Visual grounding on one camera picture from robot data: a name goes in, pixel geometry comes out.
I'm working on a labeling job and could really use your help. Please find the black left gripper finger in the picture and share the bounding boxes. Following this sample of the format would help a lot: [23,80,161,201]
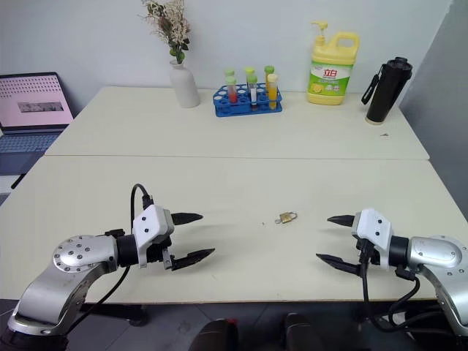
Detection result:
[170,248,216,272]
[171,211,204,227]

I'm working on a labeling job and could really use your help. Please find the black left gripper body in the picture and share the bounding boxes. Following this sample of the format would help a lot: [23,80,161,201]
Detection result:
[146,212,177,271]

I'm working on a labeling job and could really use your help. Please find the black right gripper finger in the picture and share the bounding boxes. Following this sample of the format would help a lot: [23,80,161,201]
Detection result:
[315,252,362,277]
[326,214,356,228]

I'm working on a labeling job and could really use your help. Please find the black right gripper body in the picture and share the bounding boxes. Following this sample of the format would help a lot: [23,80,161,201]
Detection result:
[351,215,381,266]

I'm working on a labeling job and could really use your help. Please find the small brass padlock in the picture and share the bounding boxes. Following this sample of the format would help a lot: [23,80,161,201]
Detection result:
[274,211,298,225]

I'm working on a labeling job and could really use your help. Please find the dark rounded shape with red spot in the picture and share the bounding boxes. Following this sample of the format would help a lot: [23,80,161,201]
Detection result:
[198,317,239,351]

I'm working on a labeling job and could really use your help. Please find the blue test tube rack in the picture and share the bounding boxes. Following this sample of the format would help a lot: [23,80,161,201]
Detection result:
[213,83,284,118]

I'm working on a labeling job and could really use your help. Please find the white ceramic vase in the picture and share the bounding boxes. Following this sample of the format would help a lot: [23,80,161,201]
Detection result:
[168,59,201,109]

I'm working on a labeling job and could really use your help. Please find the green-capped tube with red liquid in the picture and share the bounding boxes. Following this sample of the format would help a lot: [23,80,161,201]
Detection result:
[225,75,238,105]

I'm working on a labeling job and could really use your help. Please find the green-capped tube with white label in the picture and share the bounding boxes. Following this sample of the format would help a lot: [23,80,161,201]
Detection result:
[246,74,259,113]

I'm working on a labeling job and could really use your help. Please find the yellow dish soap bottle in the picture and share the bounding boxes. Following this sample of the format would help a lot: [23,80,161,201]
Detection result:
[306,20,361,107]

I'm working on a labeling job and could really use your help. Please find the open laptop with pink screen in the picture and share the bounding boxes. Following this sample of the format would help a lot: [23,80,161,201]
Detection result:
[0,72,76,176]

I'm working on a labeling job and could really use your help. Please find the dried flower bouquet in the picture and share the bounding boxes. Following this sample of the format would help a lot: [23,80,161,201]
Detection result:
[137,0,193,65]

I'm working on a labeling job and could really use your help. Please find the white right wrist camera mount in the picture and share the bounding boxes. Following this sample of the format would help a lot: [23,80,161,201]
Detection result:
[350,208,394,271]

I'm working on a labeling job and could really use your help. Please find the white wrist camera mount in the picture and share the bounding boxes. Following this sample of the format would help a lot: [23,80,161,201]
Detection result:
[350,208,394,271]
[132,204,176,270]

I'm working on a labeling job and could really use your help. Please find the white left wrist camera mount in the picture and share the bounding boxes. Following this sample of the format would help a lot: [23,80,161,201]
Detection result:
[132,204,176,270]

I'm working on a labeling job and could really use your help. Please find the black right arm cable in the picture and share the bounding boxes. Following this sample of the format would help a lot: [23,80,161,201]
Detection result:
[359,248,439,336]

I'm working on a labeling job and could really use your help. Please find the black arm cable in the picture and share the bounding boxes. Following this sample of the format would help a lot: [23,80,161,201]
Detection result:
[71,184,154,322]
[359,248,439,336]

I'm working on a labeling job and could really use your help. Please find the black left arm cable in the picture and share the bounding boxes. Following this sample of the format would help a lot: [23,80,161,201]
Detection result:
[71,184,154,322]

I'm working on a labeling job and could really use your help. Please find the black tumbler with strap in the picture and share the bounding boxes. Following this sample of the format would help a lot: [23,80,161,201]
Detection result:
[361,56,415,127]

